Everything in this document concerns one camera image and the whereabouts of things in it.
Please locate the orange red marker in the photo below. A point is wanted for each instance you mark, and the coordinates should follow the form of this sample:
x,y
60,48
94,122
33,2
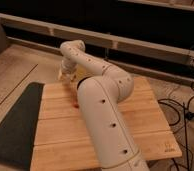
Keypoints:
x,y
76,105

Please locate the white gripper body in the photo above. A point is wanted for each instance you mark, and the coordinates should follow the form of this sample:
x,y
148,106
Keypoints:
x,y
67,72

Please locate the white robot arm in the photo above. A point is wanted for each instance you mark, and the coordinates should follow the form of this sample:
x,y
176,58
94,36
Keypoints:
x,y
98,97

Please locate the wooden shelf frame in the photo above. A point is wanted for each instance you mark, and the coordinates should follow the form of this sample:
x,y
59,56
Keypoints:
x,y
128,45

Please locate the dark floor mat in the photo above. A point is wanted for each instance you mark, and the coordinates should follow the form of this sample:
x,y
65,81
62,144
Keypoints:
x,y
18,128

